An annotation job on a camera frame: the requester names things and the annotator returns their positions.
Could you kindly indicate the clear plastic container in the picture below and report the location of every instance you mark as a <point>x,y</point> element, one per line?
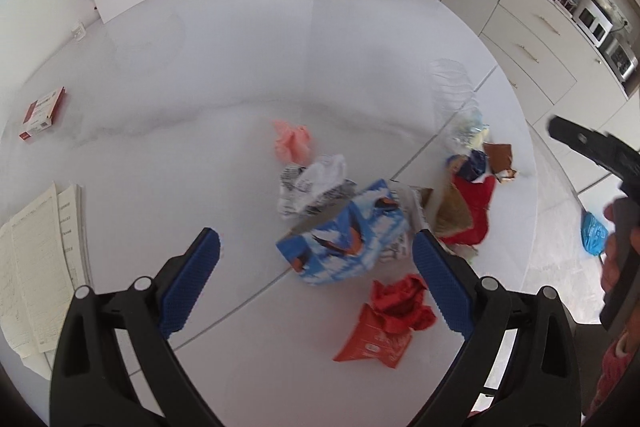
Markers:
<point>450,87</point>

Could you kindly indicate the pink crumpled paper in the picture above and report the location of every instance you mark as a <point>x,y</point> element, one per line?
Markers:
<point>291,142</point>

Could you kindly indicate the blue plastic bag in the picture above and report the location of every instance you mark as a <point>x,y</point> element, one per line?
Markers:
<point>594,234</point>

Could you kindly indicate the steel countertop oven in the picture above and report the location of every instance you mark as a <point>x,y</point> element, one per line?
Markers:
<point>620,57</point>

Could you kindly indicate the black and white wrapper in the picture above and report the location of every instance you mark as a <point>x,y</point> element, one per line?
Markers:
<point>312,184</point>

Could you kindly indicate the red wrapper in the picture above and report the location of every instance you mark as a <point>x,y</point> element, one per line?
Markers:
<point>395,312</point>

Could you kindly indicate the printed paper sheet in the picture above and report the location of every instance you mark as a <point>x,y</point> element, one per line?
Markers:
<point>30,272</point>

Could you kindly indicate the red and brown paper bag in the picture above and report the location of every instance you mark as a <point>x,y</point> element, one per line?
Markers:
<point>472,207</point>

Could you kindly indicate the cream drawer cabinet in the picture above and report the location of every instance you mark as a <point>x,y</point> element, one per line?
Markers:
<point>535,42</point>

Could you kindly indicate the person's right hand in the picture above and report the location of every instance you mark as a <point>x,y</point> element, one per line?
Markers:
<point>610,267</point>

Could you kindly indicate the white microwave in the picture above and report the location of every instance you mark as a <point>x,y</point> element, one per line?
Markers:
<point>592,19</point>

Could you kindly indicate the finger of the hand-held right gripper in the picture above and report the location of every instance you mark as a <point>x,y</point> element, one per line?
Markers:
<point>585,142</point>

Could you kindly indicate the brown snack wrapper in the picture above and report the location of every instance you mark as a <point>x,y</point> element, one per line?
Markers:
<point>499,157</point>

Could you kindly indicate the white paper booklet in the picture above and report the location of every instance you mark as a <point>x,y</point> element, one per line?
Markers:
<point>72,227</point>

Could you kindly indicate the small red box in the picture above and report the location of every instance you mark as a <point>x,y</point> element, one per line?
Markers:
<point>42,112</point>

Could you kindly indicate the blue printed carton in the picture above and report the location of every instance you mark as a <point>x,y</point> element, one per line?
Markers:
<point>350,239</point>

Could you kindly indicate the white wall socket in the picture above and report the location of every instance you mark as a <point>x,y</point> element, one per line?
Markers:
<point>79,32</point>

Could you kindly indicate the blue crumpled wrapper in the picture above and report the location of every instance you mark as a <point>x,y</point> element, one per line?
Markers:
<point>467,167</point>

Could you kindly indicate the yellow and silver wrapper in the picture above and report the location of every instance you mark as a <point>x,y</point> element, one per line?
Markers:
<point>470,132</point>

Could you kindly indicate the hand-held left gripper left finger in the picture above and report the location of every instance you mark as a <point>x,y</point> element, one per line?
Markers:
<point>192,282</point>

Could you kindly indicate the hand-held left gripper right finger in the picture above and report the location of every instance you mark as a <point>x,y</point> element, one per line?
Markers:
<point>442,287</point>

